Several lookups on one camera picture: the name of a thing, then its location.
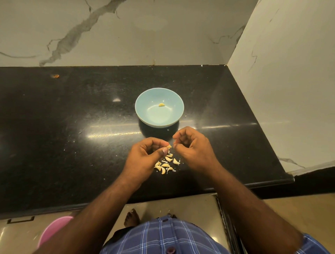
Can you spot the person's left forearm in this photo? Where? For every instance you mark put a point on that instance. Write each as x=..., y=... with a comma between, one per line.
x=89, y=222

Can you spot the pile of garlic skins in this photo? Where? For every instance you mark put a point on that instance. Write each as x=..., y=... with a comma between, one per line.
x=166, y=164

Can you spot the pink plastic bucket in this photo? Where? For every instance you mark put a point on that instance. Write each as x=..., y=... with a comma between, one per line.
x=53, y=230

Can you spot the light blue bowl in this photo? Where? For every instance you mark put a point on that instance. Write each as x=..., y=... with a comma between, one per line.
x=159, y=107

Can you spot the person's left foot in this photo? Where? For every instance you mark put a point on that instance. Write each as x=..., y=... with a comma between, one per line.
x=132, y=217

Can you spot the person's right hand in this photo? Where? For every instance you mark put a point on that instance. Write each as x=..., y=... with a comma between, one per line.
x=196, y=150

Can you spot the person's left hand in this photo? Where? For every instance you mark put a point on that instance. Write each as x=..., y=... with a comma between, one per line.
x=138, y=161

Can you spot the blue plaid shirt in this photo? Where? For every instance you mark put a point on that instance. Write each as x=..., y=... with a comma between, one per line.
x=170, y=240

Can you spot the small orange scrap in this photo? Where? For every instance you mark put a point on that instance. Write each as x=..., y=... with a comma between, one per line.
x=55, y=76

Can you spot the person's right forearm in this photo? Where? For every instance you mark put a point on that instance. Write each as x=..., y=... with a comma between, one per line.
x=256, y=212

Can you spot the black cabinet trim strip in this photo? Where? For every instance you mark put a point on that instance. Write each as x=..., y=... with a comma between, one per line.
x=230, y=225

